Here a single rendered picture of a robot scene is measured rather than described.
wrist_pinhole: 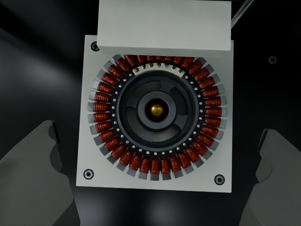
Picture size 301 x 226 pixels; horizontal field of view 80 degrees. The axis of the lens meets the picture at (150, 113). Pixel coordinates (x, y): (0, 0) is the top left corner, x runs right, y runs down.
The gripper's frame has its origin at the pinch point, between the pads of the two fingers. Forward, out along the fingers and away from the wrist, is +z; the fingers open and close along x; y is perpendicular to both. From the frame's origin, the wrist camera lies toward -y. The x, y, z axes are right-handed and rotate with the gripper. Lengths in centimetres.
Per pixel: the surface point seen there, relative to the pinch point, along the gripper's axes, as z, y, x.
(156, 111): 2.4, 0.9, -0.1
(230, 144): 3.3, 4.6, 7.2
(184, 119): 3.3, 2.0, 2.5
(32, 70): 7.8, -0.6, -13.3
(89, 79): 6.4, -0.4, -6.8
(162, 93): 3.2, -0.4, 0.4
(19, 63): 8.3, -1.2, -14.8
